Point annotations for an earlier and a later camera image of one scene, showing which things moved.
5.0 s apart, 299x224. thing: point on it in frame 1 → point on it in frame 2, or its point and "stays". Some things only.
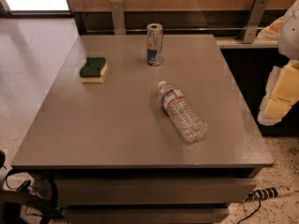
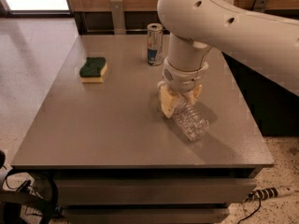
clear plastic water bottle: (190, 125) stays
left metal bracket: (119, 19) stays
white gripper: (290, 35) → (183, 79)
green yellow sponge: (93, 70) stays
